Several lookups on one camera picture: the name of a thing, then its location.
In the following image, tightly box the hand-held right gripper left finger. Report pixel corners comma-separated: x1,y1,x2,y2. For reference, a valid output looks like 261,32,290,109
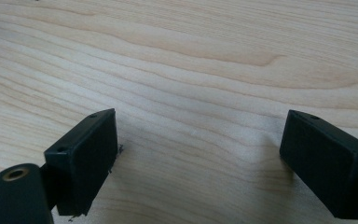
43,107,119,217

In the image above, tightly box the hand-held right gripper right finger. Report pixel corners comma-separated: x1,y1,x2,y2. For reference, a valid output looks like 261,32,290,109
279,109,358,220

